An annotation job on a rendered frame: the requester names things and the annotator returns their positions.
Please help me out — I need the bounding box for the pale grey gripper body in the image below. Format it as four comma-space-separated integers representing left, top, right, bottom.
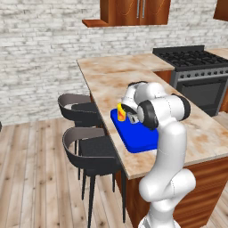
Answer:
127, 111, 140, 125

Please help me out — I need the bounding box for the yellow orange cup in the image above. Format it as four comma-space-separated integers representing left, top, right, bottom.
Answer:
117, 102, 128, 122

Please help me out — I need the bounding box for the blue tray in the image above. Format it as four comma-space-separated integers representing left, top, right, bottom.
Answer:
110, 107, 160, 154

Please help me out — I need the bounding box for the wooden counter base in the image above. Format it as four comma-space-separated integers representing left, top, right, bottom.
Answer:
115, 156, 228, 228

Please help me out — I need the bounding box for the black bar stool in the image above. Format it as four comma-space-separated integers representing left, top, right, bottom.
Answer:
61, 126, 127, 228
57, 93, 104, 129

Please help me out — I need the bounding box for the steel range with black hob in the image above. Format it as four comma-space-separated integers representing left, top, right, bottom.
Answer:
151, 45, 228, 118

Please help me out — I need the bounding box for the wooden base cupboard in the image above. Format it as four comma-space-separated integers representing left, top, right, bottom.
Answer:
218, 87, 228, 114

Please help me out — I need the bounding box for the wooden wall shelf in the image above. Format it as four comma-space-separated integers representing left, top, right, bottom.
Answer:
81, 19, 110, 29

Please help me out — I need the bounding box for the wooden wall cupboard with handles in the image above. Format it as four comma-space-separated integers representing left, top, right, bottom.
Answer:
99, 0, 172, 28

